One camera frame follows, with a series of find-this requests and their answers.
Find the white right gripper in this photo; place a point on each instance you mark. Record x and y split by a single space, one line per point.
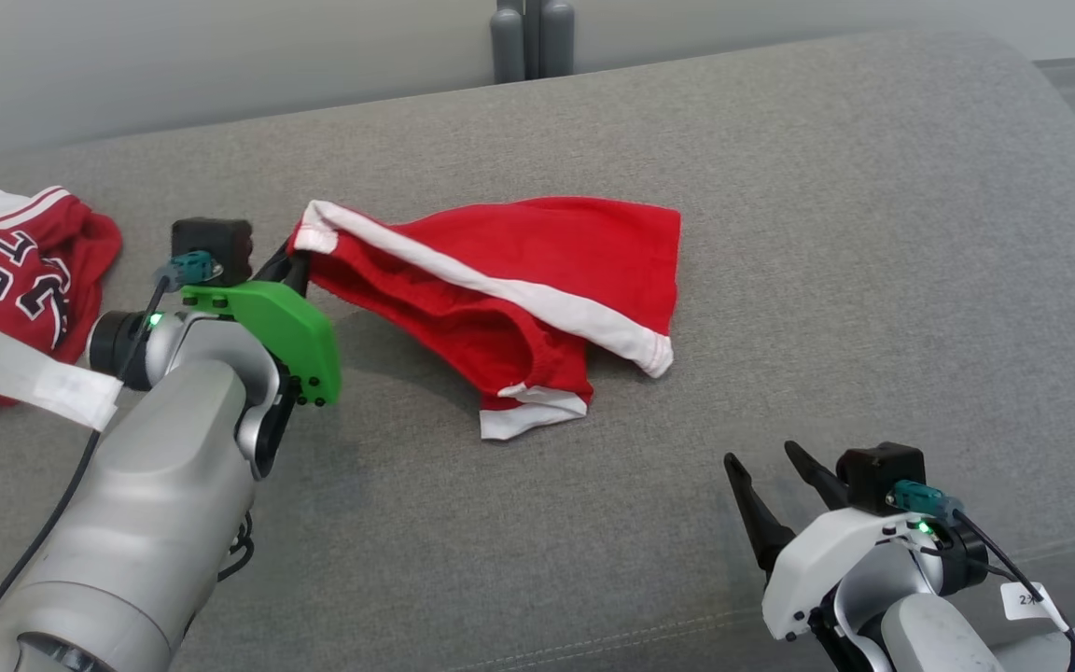
827 555

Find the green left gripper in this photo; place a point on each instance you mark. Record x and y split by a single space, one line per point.
290 327

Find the red shorts with white stripe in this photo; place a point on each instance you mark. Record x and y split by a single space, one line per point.
537 252

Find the red Bulls jersey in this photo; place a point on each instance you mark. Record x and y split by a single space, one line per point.
6 280

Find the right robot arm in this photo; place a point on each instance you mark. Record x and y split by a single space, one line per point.
929 625

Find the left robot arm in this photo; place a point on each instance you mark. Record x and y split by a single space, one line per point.
155 485

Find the grey cylindrical posts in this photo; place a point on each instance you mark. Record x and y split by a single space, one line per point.
533 37

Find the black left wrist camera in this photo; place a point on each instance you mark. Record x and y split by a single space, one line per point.
216 238

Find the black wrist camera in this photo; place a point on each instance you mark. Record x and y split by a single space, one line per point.
878 476
216 238

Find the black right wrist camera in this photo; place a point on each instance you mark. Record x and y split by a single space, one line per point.
878 476

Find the teal left camera connector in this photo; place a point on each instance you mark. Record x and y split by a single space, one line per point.
192 267

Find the teal camera connector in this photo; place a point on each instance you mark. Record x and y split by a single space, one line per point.
192 267
925 501

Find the teal right camera connector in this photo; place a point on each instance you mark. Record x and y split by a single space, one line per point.
925 501

